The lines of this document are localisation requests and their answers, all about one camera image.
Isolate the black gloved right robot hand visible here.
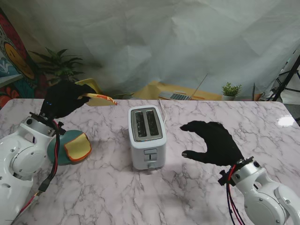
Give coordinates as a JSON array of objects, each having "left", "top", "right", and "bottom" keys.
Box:
[{"left": 180, "top": 120, "right": 244, "bottom": 166}]

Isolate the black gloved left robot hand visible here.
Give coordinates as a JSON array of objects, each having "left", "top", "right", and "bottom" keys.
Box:
[{"left": 41, "top": 81, "right": 94, "bottom": 119}]

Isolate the yellow toast slice orange crust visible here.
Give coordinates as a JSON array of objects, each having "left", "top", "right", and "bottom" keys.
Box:
[
  {"left": 64, "top": 134, "right": 92, "bottom": 162},
  {"left": 82, "top": 92, "right": 119, "bottom": 106}
]

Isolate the white two-slot toaster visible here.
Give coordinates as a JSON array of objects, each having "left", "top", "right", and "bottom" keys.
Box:
[{"left": 127, "top": 105, "right": 167, "bottom": 171}]

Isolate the yellow plastic chair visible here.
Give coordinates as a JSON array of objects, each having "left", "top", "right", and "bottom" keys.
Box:
[{"left": 74, "top": 78, "right": 105, "bottom": 99}]

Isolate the large green potted plant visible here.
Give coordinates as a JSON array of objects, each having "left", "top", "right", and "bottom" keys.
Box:
[{"left": 29, "top": 47, "right": 84, "bottom": 85}]

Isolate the small green potted plant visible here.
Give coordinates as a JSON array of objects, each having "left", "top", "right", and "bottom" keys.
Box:
[{"left": 221, "top": 82, "right": 242, "bottom": 101}]

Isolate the teal round plate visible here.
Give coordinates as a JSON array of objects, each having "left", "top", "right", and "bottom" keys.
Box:
[{"left": 46, "top": 130, "right": 91, "bottom": 166}]

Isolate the colourful cartoon mural board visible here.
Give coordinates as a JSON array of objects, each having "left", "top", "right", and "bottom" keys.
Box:
[{"left": 0, "top": 8, "right": 54, "bottom": 110}]

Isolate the silver open laptop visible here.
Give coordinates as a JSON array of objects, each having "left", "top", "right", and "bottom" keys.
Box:
[{"left": 158, "top": 72, "right": 210, "bottom": 101}]

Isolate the black tripod stand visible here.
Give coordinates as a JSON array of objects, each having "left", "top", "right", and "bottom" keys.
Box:
[{"left": 266, "top": 50, "right": 300, "bottom": 102}]

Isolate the white crumpled backdrop sheet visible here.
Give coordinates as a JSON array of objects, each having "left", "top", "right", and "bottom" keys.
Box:
[{"left": 0, "top": 0, "right": 300, "bottom": 101}]

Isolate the red black right arm cable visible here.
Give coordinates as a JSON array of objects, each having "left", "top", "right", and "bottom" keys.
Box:
[{"left": 224, "top": 164, "right": 246, "bottom": 225}]

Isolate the red black arm cable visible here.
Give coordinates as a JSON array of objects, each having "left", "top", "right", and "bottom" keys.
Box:
[
  {"left": 224, "top": 164, "right": 246, "bottom": 225},
  {"left": 14, "top": 119, "right": 64, "bottom": 221}
]

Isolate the white toaster power cord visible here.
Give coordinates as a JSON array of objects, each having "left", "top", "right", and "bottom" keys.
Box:
[{"left": 158, "top": 98, "right": 168, "bottom": 124}]

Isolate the red black left arm cable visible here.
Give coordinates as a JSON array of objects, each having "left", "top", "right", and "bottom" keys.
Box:
[{"left": 14, "top": 119, "right": 64, "bottom": 221}]

